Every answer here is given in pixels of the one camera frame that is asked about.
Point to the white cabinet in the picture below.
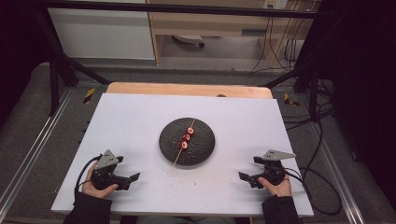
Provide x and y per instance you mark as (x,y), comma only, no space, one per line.
(102,34)

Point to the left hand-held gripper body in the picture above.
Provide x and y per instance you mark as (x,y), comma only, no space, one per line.
(106,159)

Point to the black metal frame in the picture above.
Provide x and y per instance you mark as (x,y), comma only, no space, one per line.
(186,8)

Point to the wooden table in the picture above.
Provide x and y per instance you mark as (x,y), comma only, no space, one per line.
(186,89)

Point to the white device with black wheel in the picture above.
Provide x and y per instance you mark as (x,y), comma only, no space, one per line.
(188,39)

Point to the thin bamboo skewer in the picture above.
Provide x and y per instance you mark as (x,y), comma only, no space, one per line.
(177,158)

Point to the light wooden shelf unit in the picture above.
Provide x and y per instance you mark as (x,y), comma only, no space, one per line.
(211,23)

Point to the red cored hawthorn fruit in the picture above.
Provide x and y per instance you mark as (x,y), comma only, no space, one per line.
(190,130)
(186,137)
(184,144)

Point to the person's right hand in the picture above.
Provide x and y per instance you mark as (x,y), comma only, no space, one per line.
(280,189)

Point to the yellow black tape strip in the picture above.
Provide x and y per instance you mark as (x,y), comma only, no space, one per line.
(290,100)
(89,95)

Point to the aluminium floor rail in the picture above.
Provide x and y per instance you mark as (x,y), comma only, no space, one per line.
(34,146)
(336,174)

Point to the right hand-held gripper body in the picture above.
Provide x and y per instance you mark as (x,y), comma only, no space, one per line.
(275,154)

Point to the round black textured plate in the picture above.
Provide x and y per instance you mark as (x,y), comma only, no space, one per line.
(171,143)

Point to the white wall socket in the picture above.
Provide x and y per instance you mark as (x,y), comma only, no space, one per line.
(275,3)

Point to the person's left hand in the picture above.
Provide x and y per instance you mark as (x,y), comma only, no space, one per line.
(96,193)

